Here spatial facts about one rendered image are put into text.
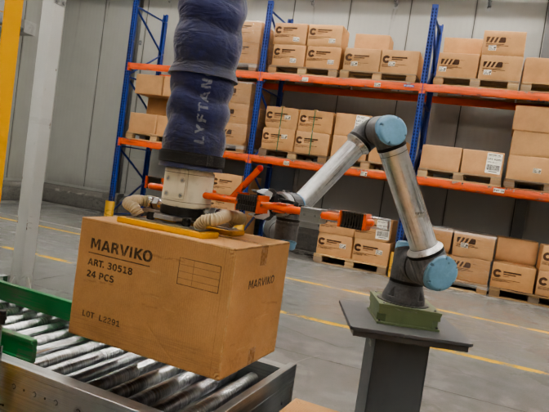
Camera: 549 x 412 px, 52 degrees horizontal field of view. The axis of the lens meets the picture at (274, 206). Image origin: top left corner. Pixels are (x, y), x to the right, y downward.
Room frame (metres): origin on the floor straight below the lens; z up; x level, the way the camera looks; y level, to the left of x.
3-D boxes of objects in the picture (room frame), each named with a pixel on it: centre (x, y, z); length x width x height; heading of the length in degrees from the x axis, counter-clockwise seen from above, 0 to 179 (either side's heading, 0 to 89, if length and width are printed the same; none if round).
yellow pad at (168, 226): (1.84, 0.34, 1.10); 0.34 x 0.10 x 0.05; 67
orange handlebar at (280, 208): (1.96, 0.08, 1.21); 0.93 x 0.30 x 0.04; 67
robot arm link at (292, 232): (2.13, -0.05, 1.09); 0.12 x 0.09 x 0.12; 17
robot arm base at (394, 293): (2.47, -0.63, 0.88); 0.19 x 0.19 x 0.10
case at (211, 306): (1.93, 0.28, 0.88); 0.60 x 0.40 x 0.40; 65
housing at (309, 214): (1.75, -0.12, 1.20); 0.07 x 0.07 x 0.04; 67
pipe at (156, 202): (1.93, 0.30, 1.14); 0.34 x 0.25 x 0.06; 67
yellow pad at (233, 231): (2.02, 0.27, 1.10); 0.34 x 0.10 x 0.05; 67
